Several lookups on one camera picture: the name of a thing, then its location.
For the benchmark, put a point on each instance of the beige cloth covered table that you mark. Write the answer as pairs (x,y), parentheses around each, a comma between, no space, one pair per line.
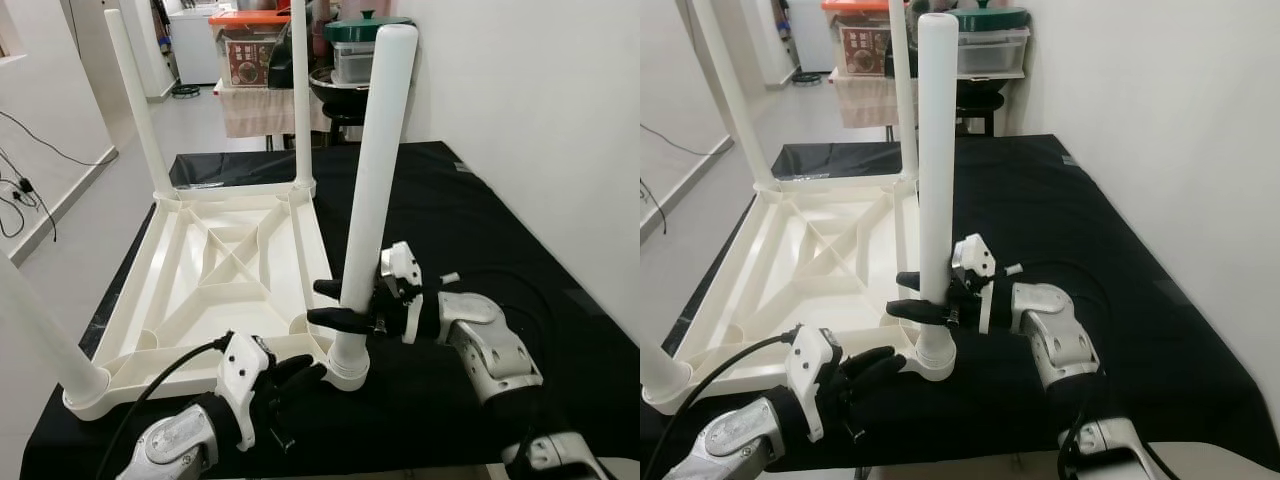
(255,110)
(865,100)

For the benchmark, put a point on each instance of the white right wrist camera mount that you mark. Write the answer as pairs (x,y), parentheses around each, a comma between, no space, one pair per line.
(975,265)
(400,275)

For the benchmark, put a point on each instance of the black round stool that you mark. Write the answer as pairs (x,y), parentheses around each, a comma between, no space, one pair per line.
(978,110)
(345,118)

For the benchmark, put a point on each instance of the black bag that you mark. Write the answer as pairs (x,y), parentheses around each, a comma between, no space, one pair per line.
(280,62)

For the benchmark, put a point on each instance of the white plastic table top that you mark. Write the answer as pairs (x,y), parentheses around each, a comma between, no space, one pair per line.
(180,290)
(780,280)

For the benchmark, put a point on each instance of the black tablecloth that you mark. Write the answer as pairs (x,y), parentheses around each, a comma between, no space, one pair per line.
(480,220)
(1080,220)

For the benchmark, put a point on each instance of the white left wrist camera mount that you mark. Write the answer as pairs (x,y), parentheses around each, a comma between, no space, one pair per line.
(810,375)
(240,380)

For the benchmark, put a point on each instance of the white cabinet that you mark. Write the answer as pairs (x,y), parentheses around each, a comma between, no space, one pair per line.
(195,45)
(815,35)

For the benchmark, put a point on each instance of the orange-lidded storage box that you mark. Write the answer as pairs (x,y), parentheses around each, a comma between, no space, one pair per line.
(245,50)
(860,40)

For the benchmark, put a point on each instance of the clear plastic bag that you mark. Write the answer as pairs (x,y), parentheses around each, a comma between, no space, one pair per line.
(235,168)
(840,160)

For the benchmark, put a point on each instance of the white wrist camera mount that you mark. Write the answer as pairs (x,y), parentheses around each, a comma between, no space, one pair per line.
(400,275)
(240,380)
(810,375)
(975,265)

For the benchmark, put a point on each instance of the green pot lid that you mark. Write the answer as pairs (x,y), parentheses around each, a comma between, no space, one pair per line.
(990,18)
(355,28)

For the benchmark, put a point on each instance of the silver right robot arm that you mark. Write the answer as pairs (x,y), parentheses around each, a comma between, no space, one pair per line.
(1060,340)
(490,340)

